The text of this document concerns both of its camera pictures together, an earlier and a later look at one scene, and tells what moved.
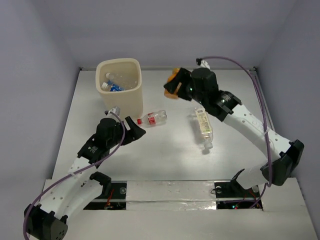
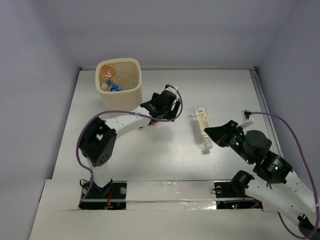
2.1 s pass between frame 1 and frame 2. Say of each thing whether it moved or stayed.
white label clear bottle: stayed
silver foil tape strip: stayed
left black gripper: moved
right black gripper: moved
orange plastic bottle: moved
